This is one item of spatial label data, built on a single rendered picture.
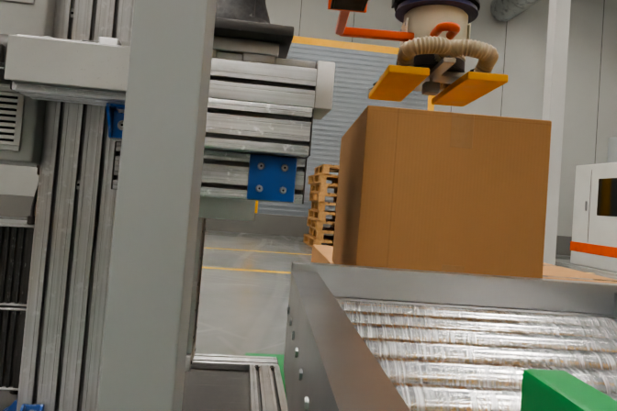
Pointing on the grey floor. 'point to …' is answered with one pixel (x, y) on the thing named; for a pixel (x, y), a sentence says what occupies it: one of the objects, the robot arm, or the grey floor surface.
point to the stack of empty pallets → (317, 216)
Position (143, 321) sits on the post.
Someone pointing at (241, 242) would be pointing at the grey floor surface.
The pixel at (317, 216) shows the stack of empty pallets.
